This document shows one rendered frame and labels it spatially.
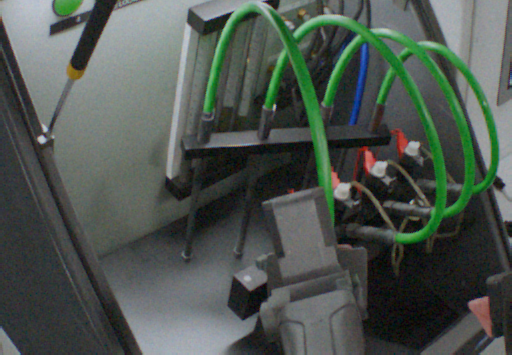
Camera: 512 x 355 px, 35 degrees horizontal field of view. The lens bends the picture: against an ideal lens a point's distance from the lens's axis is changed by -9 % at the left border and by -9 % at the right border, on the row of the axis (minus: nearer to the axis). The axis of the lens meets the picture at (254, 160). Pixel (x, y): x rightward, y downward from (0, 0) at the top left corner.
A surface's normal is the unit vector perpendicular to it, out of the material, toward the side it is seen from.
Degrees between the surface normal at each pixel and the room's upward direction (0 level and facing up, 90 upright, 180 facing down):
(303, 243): 45
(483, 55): 76
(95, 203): 90
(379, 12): 90
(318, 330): 40
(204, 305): 0
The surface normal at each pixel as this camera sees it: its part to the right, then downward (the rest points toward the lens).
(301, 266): -0.07, 0.03
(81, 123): 0.65, 0.59
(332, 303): -0.26, -0.95
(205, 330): 0.15, -0.72
